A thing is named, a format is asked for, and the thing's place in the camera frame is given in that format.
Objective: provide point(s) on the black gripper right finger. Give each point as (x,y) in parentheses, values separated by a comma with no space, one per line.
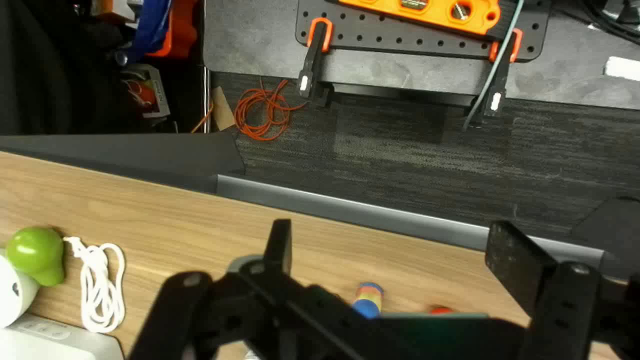
(566,312)

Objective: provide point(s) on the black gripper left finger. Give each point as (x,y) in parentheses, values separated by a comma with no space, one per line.
(221,312)

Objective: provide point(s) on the blue bottle colourful label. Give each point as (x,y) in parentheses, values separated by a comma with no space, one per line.
(369,301)

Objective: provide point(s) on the white countertop garden appliance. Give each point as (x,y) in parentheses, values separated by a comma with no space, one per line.
(52,340)

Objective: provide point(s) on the green pear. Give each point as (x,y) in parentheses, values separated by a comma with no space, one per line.
(36,253)

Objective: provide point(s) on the orange black clamp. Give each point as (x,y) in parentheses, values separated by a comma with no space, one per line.
(498,86)
(312,61)

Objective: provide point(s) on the white label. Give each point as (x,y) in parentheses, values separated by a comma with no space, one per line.
(623,69)

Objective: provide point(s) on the black perforated board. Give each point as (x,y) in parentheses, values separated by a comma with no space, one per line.
(401,37)

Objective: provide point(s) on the orange level tool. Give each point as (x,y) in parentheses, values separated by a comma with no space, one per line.
(427,12)

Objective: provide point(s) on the grey metal rail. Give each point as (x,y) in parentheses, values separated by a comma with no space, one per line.
(372,212)

